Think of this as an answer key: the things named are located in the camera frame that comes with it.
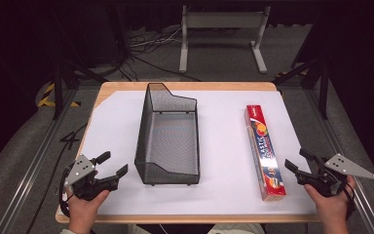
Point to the black metal stand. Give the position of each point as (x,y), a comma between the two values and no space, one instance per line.
(323,94)
(57,91)

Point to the white table mat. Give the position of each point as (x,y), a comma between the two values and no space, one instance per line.
(224,130)

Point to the yellow black hazard tape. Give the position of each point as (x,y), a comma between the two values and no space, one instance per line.
(47,94)

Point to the person's left hand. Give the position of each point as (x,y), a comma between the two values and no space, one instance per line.
(83,211)

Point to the red plastic wrap box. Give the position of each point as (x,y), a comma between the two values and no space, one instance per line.
(265,146)

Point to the person's right hand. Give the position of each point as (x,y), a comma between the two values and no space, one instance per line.
(334,208)

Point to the aluminium floor rail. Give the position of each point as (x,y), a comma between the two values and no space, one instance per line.
(29,175)
(341,143)

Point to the grey metal stand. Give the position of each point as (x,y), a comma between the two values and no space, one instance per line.
(224,20)

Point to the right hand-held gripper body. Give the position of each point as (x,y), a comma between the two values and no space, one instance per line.
(326,180)

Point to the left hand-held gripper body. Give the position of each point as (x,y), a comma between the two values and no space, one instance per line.
(82,169)

